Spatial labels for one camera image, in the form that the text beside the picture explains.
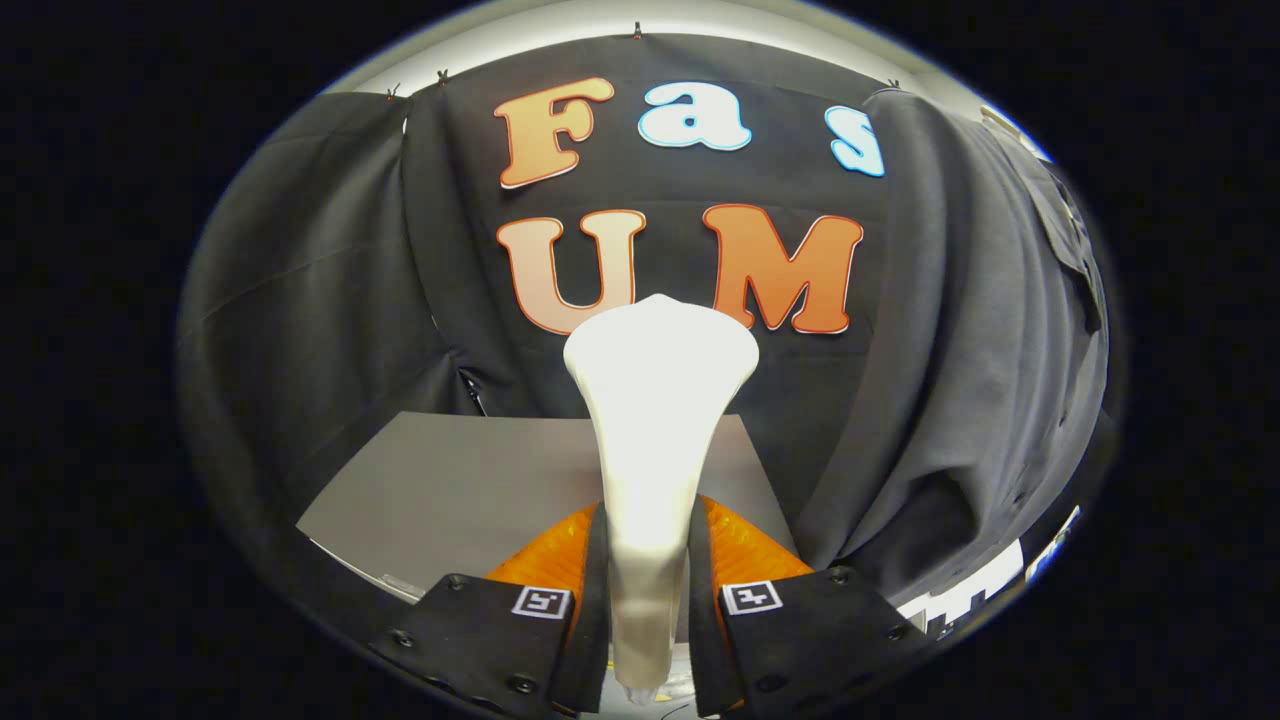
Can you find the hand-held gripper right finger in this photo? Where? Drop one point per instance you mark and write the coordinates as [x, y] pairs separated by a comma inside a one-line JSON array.
[[800, 650]]

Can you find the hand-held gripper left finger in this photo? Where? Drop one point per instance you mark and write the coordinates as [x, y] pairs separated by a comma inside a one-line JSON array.
[[500, 640]]

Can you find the white garment steamer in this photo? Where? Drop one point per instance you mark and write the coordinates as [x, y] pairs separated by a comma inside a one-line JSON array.
[[655, 400]]

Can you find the grey button shirt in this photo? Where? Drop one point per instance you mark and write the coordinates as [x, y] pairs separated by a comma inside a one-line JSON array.
[[980, 350]]

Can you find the grey cabinet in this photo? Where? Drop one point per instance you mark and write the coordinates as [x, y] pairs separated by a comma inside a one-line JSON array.
[[470, 480]]

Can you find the black backdrop cloth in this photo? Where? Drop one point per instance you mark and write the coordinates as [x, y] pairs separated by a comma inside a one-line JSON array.
[[330, 250]]

